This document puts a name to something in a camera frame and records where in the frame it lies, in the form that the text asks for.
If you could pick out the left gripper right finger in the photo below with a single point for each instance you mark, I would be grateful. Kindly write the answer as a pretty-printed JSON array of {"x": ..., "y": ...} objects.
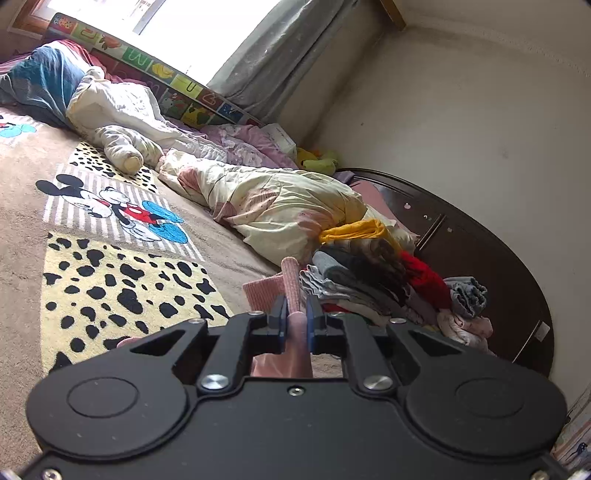
[{"x": 348, "y": 336}]

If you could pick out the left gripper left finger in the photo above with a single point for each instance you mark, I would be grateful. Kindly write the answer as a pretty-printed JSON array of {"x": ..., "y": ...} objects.
[{"x": 240, "y": 340}]

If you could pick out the pink sweatshirt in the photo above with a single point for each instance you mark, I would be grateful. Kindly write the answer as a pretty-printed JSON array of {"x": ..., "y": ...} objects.
[{"x": 292, "y": 366}]

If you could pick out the folded red black garment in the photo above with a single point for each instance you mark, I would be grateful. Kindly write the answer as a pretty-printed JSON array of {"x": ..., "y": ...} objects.
[{"x": 330, "y": 308}]

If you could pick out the purple folded garment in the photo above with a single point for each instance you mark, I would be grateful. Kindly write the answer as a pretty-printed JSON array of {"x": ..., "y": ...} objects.
[{"x": 425, "y": 313}]

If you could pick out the folded grey white garments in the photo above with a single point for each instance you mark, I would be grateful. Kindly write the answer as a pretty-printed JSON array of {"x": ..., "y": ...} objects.
[{"x": 333, "y": 283}]

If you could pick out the folded dark brown garments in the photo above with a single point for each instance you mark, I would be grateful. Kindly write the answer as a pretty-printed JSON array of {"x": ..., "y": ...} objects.
[{"x": 375, "y": 262}]

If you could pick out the red fleece garment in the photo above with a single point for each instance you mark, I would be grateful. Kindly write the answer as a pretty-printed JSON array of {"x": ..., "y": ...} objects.
[{"x": 426, "y": 282}]

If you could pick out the white patterned folded cloth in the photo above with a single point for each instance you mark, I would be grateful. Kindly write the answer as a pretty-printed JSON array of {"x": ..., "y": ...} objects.
[{"x": 469, "y": 332}]

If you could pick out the grey rolled garment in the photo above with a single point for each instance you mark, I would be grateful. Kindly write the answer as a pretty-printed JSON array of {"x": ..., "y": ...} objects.
[{"x": 469, "y": 297}]

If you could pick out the cream floral duvet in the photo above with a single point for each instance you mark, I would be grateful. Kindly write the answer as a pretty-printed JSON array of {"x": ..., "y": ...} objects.
[{"x": 279, "y": 212}]

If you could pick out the yellow garment on pile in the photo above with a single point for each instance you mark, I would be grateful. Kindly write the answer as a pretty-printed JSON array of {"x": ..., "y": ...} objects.
[{"x": 363, "y": 229}]

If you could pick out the dark wooden headboard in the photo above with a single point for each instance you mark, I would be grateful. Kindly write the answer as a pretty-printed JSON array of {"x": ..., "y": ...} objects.
[{"x": 454, "y": 244}]

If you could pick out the Mickey Mouse bed blanket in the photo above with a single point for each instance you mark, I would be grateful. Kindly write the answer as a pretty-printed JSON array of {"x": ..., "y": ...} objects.
[{"x": 90, "y": 257}]

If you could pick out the pink purple bedsheet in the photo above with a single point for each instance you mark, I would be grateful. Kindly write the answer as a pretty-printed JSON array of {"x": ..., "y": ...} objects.
[{"x": 244, "y": 145}]

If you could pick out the yellow green plush toy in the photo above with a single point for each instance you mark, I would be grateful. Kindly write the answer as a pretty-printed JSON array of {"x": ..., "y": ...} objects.
[{"x": 325, "y": 162}]

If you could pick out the rolled cream baby garment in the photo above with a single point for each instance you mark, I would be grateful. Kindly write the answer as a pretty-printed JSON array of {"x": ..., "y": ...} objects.
[{"x": 127, "y": 149}]

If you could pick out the colourful alphabet bed bumper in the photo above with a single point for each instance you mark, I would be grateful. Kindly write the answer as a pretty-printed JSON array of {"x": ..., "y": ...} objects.
[{"x": 179, "y": 96}]

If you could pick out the grey window curtain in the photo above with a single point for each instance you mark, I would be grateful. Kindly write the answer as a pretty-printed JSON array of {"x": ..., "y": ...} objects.
[{"x": 262, "y": 73}]

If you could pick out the blue pillow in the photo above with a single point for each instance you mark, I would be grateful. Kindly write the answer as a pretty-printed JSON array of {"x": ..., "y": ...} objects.
[{"x": 44, "y": 82}]

